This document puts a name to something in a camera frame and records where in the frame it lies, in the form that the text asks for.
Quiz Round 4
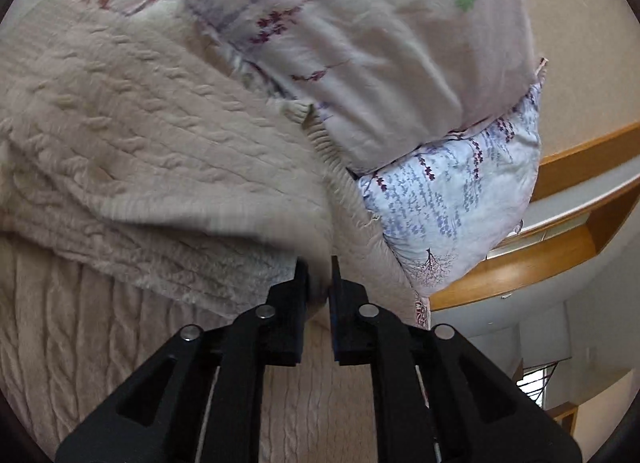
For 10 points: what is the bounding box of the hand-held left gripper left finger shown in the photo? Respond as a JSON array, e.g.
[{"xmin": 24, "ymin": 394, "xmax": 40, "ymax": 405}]
[{"xmin": 55, "ymin": 257, "xmax": 310, "ymax": 463}]

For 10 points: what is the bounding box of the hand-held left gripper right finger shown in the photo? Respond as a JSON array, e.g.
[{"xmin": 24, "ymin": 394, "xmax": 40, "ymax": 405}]
[{"xmin": 330, "ymin": 256, "xmax": 584, "ymax": 463}]

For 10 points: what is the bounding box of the beige cable-knit blanket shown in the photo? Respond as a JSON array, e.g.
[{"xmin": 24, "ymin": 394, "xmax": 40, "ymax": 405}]
[{"xmin": 0, "ymin": 0, "xmax": 432, "ymax": 463}]

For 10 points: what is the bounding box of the window with railing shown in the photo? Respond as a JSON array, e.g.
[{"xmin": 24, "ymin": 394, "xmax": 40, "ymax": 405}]
[{"xmin": 515, "ymin": 362, "xmax": 562, "ymax": 409}]

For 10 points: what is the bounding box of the white floral pillow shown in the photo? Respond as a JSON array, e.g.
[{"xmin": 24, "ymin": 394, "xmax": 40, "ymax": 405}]
[{"xmin": 59, "ymin": 0, "xmax": 549, "ymax": 330}]

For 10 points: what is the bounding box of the wooden bed frame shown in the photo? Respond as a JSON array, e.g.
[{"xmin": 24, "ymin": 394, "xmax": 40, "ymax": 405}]
[{"xmin": 429, "ymin": 123, "xmax": 640, "ymax": 313}]

